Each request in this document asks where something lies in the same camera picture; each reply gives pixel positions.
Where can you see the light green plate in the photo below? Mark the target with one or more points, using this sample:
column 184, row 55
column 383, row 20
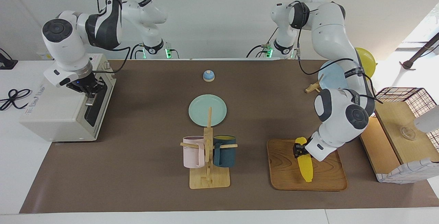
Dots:
column 200, row 110

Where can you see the wooden tray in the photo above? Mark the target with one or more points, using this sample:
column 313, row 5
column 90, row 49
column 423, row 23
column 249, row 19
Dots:
column 284, row 172

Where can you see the wooden storage box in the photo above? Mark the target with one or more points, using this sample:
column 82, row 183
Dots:
column 394, row 131

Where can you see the small glass dish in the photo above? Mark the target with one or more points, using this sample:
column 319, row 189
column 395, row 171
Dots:
column 408, row 133

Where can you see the yellow corn cob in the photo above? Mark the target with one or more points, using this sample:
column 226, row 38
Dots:
column 305, row 169

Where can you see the pink mug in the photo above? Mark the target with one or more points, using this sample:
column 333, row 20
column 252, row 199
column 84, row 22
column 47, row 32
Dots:
column 192, row 152

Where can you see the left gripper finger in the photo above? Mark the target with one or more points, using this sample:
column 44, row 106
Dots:
column 296, row 150
column 304, row 149

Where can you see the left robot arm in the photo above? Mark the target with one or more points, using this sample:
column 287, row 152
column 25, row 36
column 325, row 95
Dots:
column 337, row 42

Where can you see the yellow plate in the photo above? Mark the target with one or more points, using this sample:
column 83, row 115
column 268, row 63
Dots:
column 367, row 61

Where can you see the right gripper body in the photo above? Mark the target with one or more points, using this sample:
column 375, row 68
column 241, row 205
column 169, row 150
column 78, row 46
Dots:
column 81, row 82

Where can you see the black stand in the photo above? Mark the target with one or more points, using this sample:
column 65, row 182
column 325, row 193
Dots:
column 420, row 50
column 6, row 62

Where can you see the blue and white bell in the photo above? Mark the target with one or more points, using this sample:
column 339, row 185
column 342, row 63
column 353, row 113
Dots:
column 208, row 75

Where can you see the dark blue mug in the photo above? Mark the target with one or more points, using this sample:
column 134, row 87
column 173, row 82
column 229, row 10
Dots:
column 226, row 153

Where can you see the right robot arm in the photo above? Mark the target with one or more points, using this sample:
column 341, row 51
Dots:
column 65, row 45

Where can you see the white rounded object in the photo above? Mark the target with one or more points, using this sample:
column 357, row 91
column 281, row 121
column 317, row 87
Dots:
column 428, row 121

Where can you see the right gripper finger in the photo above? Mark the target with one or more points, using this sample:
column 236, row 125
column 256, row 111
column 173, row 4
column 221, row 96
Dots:
column 89, row 99
column 98, row 91

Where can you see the white toaster oven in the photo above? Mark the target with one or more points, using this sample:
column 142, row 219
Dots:
column 58, row 114

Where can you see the wooden mug stand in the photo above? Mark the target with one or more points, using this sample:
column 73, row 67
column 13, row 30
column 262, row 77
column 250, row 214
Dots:
column 208, row 179

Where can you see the light blue plate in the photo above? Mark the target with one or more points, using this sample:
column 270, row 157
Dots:
column 332, row 76

